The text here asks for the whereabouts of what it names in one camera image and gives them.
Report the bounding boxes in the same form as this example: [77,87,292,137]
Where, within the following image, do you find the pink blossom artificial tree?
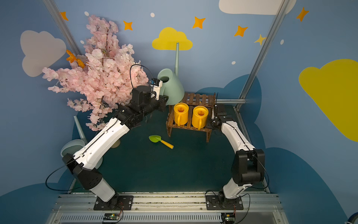
[43,15,149,131]

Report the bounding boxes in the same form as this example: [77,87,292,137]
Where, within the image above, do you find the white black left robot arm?
[62,85,169,203]

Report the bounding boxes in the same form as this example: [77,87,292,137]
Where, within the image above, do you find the small mint green watering can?
[158,43,185,105]

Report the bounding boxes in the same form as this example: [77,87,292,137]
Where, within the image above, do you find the aluminium right floor rail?
[234,106,271,194]

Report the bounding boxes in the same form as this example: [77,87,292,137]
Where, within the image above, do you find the yellow watering can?
[192,106,209,130]
[174,103,189,127]

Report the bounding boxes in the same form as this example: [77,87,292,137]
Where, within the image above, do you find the green trowel yellow handle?
[149,135,174,149]

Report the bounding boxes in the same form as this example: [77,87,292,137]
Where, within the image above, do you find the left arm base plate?
[93,195,134,211]

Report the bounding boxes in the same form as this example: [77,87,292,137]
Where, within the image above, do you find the large mint green watering can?
[61,116,87,157]

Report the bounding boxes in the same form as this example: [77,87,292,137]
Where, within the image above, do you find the aluminium frame rail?
[47,191,289,224]
[216,99,246,105]

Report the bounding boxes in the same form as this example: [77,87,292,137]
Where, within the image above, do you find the aluminium back frame rail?
[216,99,246,105]

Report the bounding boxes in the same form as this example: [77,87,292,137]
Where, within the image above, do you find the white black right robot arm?
[211,104,265,199]

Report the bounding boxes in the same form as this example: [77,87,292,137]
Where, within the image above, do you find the aluminium front frame rail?
[47,191,289,224]

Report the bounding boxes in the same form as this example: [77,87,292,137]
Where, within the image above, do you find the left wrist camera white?
[151,78,163,101]

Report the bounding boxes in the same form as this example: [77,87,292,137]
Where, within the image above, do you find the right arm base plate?
[205,195,244,211]

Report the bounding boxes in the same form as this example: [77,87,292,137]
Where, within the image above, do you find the white flowers in pot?
[111,139,121,148]

